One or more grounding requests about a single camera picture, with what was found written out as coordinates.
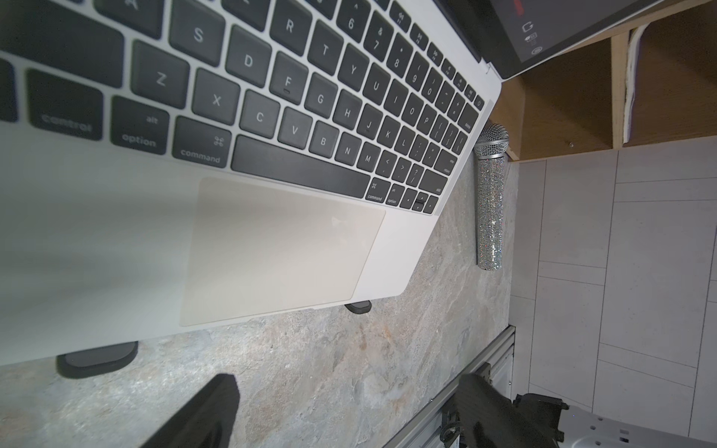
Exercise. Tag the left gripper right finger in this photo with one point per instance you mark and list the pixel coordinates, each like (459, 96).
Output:
(488, 419)

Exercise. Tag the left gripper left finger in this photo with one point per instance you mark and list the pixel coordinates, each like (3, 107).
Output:
(206, 420)

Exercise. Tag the silver laptop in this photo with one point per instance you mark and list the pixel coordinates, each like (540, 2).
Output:
(169, 166)

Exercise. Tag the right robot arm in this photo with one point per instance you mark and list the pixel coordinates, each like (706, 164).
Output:
(572, 426)

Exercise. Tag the wooden shelf unit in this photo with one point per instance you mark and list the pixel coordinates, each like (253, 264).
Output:
(574, 103)

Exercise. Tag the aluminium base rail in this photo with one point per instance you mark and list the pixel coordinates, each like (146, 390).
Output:
(437, 424)

